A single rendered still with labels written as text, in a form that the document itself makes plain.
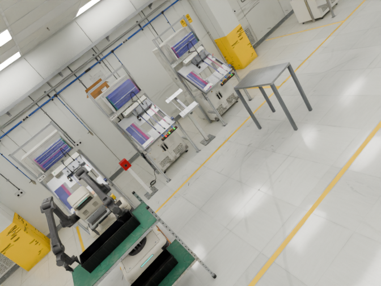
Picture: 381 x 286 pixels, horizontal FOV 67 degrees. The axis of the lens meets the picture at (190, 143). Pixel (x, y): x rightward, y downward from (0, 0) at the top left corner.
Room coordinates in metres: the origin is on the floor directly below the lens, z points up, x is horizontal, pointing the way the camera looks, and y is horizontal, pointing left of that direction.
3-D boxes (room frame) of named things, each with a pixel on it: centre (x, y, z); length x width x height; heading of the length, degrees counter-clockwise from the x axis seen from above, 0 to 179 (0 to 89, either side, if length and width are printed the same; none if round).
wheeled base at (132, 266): (2.97, 1.29, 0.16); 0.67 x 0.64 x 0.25; 15
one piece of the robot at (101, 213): (2.68, 1.21, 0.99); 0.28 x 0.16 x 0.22; 105
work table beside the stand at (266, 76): (3.65, -1.32, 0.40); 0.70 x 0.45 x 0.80; 23
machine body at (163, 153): (5.04, 0.50, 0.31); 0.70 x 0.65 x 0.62; 106
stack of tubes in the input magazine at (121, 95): (4.94, 0.41, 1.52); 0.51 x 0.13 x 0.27; 106
